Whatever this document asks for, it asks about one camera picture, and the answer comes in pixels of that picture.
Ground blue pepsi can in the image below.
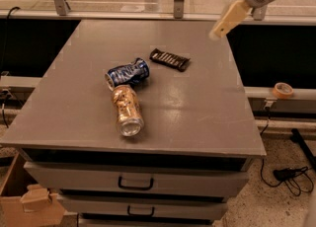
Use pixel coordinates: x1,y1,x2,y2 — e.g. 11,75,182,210
105,57,150,91

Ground gold crushed can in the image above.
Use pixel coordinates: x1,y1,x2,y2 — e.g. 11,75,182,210
112,85,144,137

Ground dark snack bar wrapper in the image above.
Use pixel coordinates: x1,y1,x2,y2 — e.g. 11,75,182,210
149,48,190,72

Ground tan tape roll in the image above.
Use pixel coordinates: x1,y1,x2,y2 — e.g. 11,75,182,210
273,82,293,99

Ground brown cardboard box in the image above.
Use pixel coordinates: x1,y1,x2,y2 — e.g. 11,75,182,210
0,154,65,227

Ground right metal bracket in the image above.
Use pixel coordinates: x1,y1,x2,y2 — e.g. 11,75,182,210
251,5,268,21

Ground black power adapter with cable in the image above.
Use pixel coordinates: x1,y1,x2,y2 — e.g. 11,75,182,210
260,161,314,196

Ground black top drawer handle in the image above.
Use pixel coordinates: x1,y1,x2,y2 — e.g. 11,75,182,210
118,176,154,191

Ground black drawer handle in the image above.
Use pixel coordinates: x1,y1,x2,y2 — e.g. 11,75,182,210
126,205,155,217
118,176,154,191

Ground black lower drawer handle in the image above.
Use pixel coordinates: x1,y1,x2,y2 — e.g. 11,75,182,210
126,205,155,217

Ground black cable at left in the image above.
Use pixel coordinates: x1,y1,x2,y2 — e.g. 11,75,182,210
0,6,24,128

